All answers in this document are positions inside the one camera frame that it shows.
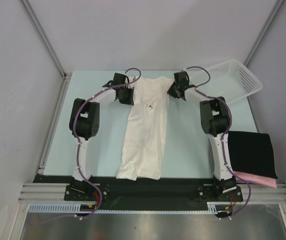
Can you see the white t shirt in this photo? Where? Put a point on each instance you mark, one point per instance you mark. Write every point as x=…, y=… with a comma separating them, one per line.
x=145, y=136

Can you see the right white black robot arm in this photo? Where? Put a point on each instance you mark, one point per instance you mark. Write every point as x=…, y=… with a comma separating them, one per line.
x=216, y=120

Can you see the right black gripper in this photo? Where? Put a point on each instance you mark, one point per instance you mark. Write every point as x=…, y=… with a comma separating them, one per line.
x=171, y=91

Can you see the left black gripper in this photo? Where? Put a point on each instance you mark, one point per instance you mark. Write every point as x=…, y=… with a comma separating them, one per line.
x=129, y=101

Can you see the aluminium frame post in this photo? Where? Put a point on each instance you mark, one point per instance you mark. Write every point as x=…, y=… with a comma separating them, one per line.
x=36, y=24
x=275, y=11

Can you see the white perforated plastic basket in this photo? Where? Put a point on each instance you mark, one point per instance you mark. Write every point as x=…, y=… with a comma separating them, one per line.
x=232, y=80

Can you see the light blue cable duct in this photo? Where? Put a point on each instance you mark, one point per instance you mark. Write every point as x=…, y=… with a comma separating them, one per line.
x=78, y=208

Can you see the left aluminium frame post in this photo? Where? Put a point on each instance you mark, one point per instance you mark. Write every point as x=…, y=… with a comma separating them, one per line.
x=36, y=24

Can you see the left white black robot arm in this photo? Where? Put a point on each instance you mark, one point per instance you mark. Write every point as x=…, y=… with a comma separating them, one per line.
x=85, y=117

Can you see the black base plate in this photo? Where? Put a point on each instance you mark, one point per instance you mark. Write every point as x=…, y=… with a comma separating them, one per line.
x=165, y=194

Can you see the right aluminium frame post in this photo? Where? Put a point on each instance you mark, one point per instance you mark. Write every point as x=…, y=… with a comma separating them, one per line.
x=275, y=11

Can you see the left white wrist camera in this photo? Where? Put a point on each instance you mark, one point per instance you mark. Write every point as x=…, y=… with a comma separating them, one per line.
x=132, y=80

